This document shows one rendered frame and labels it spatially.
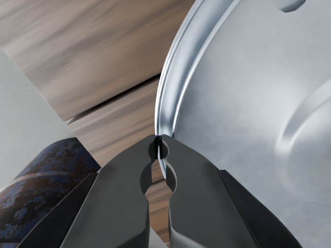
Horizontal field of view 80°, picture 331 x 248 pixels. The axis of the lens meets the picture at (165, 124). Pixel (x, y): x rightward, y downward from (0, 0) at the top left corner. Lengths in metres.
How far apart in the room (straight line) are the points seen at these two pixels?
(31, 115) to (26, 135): 0.07
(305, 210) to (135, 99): 0.19
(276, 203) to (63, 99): 0.20
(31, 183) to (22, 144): 0.24
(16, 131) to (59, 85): 0.54
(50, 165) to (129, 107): 0.39
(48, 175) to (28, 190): 0.04
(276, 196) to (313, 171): 0.04
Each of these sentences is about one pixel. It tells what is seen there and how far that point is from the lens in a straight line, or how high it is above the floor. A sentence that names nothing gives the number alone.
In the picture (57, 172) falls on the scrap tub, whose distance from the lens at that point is 0.50.
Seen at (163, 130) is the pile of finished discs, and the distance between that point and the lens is 0.15.
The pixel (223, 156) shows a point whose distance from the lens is 0.16.
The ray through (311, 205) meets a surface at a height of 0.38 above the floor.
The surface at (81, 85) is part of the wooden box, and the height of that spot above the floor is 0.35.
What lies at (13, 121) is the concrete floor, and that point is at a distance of 0.69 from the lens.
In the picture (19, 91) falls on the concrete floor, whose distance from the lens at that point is 0.64.
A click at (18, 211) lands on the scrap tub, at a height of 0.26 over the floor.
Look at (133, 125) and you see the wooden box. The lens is 0.17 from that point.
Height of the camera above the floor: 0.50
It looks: 62 degrees down
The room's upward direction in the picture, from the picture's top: 176 degrees clockwise
